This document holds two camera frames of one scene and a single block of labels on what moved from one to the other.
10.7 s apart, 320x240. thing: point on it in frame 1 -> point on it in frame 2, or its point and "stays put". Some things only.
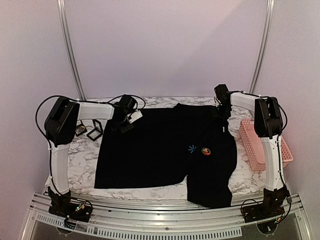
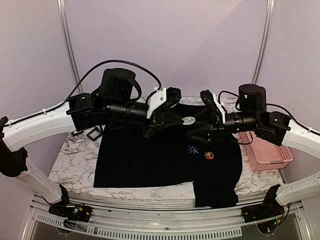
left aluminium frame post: [67, 37] stays put
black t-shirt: [166, 145] stays put
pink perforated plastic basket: [253, 149] stays put
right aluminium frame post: [264, 46] stays put
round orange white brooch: [206, 151] -> [209, 155]
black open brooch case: [96, 132] stays put
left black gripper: [125, 129] -> [161, 118]
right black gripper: [223, 110] -> [217, 124]
